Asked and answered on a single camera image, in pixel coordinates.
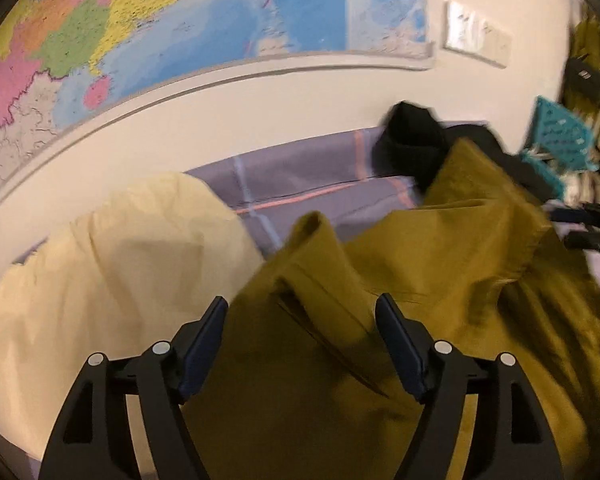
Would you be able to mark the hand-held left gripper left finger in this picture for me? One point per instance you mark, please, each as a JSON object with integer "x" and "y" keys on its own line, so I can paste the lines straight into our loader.
{"x": 204, "y": 352}

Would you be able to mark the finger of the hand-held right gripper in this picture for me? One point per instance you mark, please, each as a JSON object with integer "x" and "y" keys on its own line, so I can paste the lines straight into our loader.
{"x": 592, "y": 212}
{"x": 595, "y": 245}

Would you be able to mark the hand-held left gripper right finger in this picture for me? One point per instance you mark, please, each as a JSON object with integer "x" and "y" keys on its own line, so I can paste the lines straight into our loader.
{"x": 401, "y": 352}

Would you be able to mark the olive green garment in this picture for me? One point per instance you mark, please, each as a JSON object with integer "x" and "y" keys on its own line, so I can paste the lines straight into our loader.
{"x": 455, "y": 260}

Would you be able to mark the hanging olive clothes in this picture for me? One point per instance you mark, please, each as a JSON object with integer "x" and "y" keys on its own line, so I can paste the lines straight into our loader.
{"x": 592, "y": 35}

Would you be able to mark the teal perforated plastic stool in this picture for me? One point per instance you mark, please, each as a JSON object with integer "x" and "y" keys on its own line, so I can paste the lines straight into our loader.
{"x": 560, "y": 132}

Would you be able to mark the cream pillow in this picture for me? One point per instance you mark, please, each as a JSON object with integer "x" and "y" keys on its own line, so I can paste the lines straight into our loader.
{"x": 105, "y": 270}

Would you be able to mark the black bag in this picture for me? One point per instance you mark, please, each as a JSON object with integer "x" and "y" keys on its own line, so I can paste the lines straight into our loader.
{"x": 582, "y": 80}

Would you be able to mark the black garment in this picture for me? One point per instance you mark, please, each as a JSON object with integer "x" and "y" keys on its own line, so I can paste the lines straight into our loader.
{"x": 405, "y": 140}

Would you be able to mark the purple plaid bed sheet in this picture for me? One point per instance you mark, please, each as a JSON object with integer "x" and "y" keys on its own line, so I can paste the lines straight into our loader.
{"x": 305, "y": 172}

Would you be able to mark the white wall switch panel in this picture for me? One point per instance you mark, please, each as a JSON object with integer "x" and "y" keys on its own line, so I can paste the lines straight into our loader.
{"x": 475, "y": 32}

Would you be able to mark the colourful wall map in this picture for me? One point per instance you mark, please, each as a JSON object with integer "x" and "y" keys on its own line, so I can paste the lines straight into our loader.
{"x": 180, "y": 35}

